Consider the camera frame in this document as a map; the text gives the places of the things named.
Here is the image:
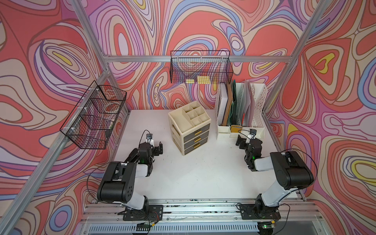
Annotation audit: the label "grey transparent drawer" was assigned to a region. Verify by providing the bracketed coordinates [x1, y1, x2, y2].
[183, 124, 210, 143]
[184, 138, 208, 155]
[184, 131, 209, 149]

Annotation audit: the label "yellow sticky notes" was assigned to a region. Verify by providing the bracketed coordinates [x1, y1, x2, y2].
[185, 75, 211, 84]

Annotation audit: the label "back black wire basket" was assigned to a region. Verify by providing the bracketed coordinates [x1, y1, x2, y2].
[169, 49, 234, 84]

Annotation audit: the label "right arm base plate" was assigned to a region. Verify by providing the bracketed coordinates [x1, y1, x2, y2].
[236, 203, 281, 221]

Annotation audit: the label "left black wire basket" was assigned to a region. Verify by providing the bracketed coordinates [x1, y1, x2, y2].
[60, 81, 127, 149]

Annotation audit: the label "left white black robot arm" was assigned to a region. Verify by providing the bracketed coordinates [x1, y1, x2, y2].
[97, 142, 164, 213]

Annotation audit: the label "green folder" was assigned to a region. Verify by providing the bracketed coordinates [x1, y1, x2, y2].
[229, 80, 238, 125]

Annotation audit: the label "white file organizer rack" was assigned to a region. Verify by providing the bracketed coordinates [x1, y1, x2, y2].
[215, 80, 267, 140]

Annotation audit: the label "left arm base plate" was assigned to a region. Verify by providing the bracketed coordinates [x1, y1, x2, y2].
[122, 205, 164, 222]

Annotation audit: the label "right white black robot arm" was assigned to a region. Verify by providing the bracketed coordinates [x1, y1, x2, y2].
[236, 136, 315, 217]

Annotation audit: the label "cream drawer organizer cabinet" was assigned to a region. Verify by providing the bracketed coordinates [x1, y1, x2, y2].
[168, 101, 211, 155]

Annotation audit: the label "aluminium front rail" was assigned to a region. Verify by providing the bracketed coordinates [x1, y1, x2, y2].
[76, 199, 331, 235]

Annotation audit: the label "black wire basket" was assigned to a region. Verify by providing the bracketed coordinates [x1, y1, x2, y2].
[169, 49, 234, 84]
[60, 81, 127, 149]

